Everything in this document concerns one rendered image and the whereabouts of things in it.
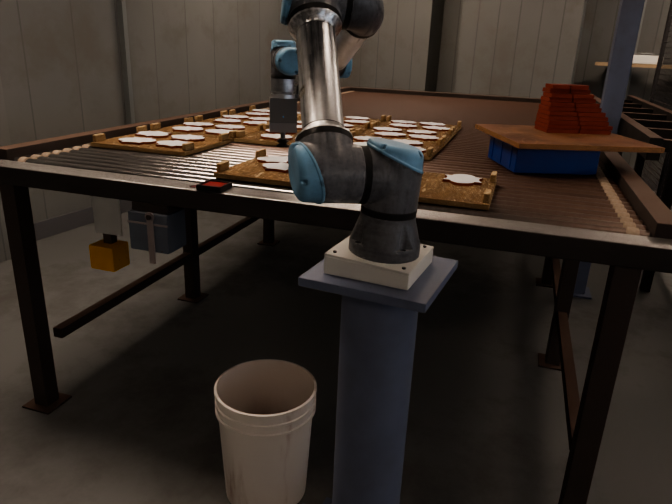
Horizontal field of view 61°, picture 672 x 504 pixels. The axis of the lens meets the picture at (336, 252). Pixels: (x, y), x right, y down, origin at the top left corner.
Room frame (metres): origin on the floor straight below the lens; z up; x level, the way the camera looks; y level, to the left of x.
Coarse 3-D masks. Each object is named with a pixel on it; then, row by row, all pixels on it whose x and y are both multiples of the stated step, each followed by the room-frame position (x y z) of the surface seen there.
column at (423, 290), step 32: (320, 288) 1.05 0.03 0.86; (352, 288) 1.03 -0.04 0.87; (384, 288) 1.03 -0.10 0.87; (416, 288) 1.04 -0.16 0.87; (352, 320) 1.08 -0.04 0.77; (384, 320) 1.06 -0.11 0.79; (416, 320) 1.11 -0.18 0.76; (352, 352) 1.08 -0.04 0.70; (384, 352) 1.06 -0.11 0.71; (352, 384) 1.08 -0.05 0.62; (384, 384) 1.06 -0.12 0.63; (352, 416) 1.08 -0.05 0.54; (384, 416) 1.06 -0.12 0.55; (352, 448) 1.07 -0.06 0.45; (384, 448) 1.06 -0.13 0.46; (352, 480) 1.07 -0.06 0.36; (384, 480) 1.07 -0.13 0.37
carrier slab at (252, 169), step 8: (248, 160) 1.94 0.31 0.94; (256, 160) 1.94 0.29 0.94; (232, 168) 1.80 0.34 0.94; (240, 168) 1.80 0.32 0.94; (248, 168) 1.81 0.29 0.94; (256, 168) 1.81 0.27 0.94; (216, 176) 1.72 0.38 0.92; (224, 176) 1.71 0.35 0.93; (232, 176) 1.70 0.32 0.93; (240, 176) 1.69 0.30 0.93; (248, 176) 1.69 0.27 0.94; (256, 176) 1.69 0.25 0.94; (264, 176) 1.70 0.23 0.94; (272, 176) 1.70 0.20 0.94; (280, 176) 1.71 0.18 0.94; (288, 176) 1.71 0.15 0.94; (272, 184) 1.66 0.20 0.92; (280, 184) 1.65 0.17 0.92; (288, 184) 1.65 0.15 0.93
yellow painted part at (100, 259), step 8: (104, 240) 1.70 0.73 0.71; (112, 240) 1.70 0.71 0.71; (120, 240) 1.73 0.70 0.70; (96, 248) 1.67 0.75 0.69; (104, 248) 1.66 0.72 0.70; (112, 248) 1.66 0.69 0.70; (120, 248) 1.69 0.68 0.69; (128, 248) 1.72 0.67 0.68; (96, 256) 1.67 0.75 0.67; (104, 256) 1.66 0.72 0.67; (112, 256) 1.65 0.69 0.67; (120, 256) 1.68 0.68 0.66; (128, 256) 1.72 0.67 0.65; (96, 264) 1.67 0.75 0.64; (104, 264) 1.66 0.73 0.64; (112, 264) 1.65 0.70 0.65; (120, 264) 1.68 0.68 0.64; (128, 264) 1.72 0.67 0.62
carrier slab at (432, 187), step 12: (432, 180) 1.74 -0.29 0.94; (420, 192) 1.58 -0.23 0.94; (432, 192) 1.58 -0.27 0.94; (444, 192) 1.59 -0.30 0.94; (456, 192) 1.59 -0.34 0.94; (468, 192) 1.60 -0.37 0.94; (480, 192) 1.61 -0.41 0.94; (492, 192) 1.61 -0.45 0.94; (444, 204) 1.50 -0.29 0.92; (456, 204) 1.49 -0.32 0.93; (468, 204) 1.48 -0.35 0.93; (480, 204) 1.48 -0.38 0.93
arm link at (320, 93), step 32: (288, 0) 1.30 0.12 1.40; (320, 0) 1.29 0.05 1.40; (352, 0) 1.33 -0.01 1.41; (320, 32) 1.26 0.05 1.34; (320, 64) 1.21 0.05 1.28; (320, 96) 1.16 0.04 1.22; (320, 128) 1.10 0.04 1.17; (288, 160) 1.13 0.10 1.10; (320, 160) 1.06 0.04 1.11; (352, 160) 1.07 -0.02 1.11; (320, 192) 1.05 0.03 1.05; (352, 192) 1.07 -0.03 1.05
